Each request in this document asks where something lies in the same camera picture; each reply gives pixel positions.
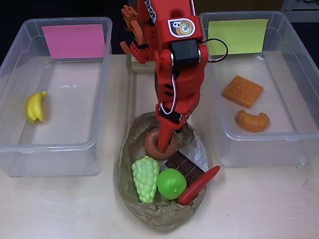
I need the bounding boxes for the brown toy donut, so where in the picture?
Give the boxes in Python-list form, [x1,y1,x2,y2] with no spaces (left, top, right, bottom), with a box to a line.
[144,127,179,160]

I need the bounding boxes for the green toy apple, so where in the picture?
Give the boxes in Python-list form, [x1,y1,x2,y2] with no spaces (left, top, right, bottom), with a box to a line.
[157,168,187,201]

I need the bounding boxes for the red toy chili pepper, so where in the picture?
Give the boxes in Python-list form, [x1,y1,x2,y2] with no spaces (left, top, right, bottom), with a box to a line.
[177,165,221,206]

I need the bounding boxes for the orange toy waffle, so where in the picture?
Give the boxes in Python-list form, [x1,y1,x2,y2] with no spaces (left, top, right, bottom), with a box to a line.
[221,75,264,110]

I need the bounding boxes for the orange toy croissant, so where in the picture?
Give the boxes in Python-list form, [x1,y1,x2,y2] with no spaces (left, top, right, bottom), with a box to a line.
[235,109,271,132]

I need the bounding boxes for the yellow toy banana bunch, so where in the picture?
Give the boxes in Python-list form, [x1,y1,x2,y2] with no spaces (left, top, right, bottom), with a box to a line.
[25,91,48,124]

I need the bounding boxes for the yellow-green paper label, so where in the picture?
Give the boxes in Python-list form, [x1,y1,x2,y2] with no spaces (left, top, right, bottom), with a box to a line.
[207,18,270,56]

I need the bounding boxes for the clear plastic bin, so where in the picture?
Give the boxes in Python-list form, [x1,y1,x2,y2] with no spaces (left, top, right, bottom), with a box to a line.
[197,10,319,168]
[0,16,113,177]

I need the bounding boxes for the pink paper label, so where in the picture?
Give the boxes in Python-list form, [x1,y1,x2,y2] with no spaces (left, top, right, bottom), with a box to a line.
[41,24,106,59]

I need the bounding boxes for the clear crumpled plastic wrap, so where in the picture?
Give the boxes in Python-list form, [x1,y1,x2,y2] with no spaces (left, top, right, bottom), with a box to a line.
[180,129,210,175]

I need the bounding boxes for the dark brown toy chocolate bar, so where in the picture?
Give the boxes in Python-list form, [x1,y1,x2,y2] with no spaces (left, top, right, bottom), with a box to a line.
[164,151,205,184]

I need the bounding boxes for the light green toy grapes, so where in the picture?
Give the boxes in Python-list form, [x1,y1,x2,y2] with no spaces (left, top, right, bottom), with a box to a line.
[131,156,160,204]

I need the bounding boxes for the wooden base block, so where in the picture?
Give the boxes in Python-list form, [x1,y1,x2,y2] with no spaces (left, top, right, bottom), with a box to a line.
[131,53,157,74]

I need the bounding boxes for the crumpled brown paper bag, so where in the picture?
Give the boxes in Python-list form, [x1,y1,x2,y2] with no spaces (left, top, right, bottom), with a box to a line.
[113,111,214,234]

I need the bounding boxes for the orange printed plastic part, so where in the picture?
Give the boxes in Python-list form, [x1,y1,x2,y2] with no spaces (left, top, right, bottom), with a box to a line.
[120,5,150,54]

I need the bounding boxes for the white gripper servo wire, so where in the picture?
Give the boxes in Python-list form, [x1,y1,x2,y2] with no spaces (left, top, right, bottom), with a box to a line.
[158,72,176,115]

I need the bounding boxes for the black servo cable loop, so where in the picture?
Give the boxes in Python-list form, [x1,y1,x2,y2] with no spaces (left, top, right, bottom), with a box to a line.
[203,37,229,63]

